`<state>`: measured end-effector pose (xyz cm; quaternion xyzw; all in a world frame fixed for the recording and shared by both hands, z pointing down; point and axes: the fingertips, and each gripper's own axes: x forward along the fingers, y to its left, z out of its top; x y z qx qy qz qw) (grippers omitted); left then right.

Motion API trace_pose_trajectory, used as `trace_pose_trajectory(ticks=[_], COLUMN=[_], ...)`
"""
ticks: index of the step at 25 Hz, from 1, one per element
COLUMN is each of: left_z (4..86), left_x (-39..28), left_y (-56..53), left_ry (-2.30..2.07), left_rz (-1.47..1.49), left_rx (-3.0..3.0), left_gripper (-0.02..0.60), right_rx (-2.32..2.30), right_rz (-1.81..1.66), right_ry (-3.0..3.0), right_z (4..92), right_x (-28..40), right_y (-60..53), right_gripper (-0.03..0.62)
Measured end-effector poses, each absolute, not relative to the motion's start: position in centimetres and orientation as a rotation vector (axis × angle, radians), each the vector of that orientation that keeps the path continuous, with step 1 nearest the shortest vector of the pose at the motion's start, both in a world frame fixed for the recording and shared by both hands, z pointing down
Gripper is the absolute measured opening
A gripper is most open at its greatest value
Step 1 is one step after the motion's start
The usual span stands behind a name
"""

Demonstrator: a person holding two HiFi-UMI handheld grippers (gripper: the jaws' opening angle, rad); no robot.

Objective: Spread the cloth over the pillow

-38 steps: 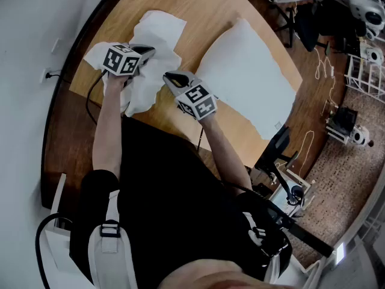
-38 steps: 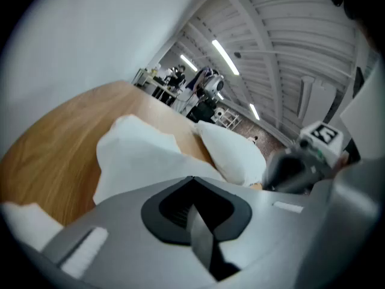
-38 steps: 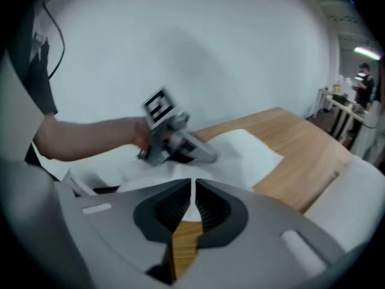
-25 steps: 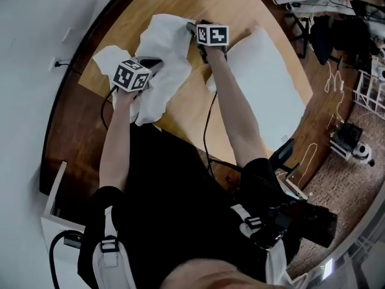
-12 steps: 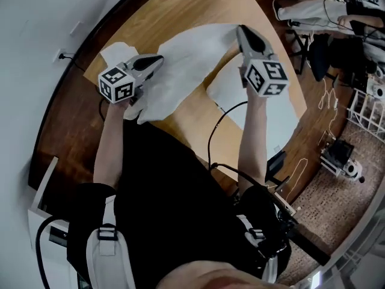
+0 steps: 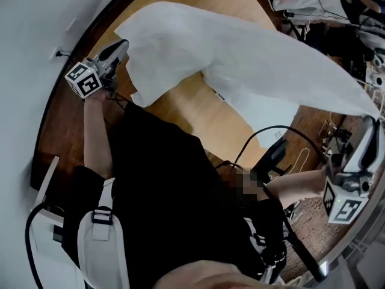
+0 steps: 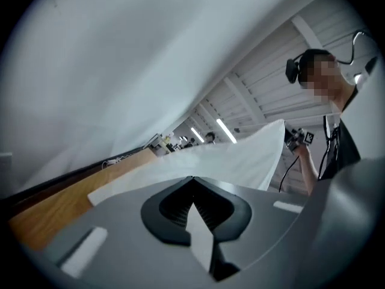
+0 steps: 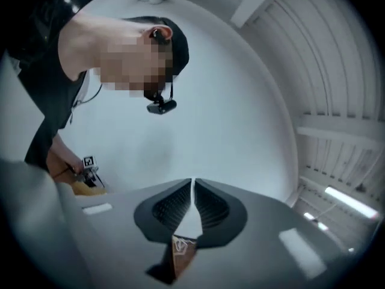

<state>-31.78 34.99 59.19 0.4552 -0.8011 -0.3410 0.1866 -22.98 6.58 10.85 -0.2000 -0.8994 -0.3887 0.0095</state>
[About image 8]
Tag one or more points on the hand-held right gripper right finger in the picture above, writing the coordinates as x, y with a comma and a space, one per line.
255, 251

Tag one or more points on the person's left forearm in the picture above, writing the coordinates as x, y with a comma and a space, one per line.
66, 150

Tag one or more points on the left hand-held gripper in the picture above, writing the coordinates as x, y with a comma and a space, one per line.
89, 173

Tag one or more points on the black head-worn camera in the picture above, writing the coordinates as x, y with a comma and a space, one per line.
161, 107

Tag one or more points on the person's torso in black shirt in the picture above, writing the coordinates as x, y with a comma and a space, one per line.
45, 80

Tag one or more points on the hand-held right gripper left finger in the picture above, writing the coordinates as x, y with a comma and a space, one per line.
120, 236

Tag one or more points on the person's head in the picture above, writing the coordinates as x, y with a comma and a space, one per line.
126, 62

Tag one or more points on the ceiling tube light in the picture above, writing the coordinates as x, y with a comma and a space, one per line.
309, 215
322, 226
350, 201

